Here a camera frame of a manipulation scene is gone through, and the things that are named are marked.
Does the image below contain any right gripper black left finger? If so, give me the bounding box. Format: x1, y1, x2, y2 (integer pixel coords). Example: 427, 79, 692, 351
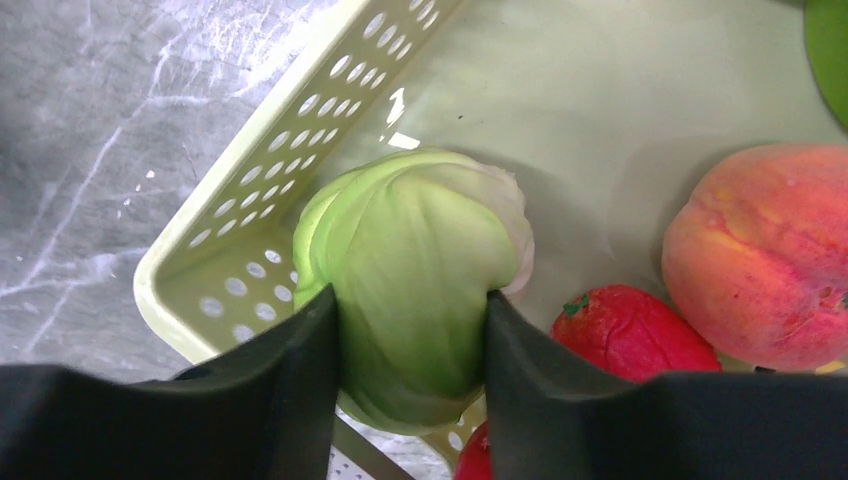
1, 288, 340, 479

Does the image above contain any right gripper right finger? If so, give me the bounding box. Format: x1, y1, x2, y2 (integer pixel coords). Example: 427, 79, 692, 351
485, 292, 847, 479

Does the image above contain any red apple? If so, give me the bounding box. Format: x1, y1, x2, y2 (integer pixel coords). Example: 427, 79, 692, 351
453, 421, 493, 480

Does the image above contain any red strawberry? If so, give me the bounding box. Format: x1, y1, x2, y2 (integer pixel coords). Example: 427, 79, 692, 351
549, 285, 722, 383

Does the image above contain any pink orange peach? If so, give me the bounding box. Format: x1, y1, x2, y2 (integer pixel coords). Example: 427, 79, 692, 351
661, 143, 847, 371

